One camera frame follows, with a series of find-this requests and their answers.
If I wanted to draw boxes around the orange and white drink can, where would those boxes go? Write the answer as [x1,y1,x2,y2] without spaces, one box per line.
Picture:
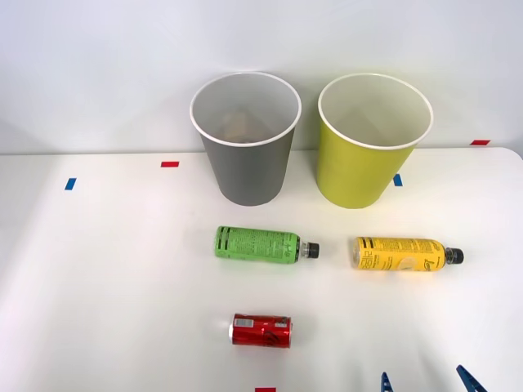
[220,112,248,142]

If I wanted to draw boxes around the yellow label plastic bottle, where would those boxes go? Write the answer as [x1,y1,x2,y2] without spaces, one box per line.
[351,236,465,273]

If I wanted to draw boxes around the red drink can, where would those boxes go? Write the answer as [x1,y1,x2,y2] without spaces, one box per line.
[227,313,295,349]

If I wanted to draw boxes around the green label plastic bottle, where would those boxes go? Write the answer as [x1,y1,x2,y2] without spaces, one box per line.
[212,225,321,266]

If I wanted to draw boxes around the yellow-green plastic waste bin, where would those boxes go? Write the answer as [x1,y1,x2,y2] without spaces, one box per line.
[317,73,433,210]

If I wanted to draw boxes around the grey plastic waste bin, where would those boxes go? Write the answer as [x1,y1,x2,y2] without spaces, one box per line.
[189,72,302,207]

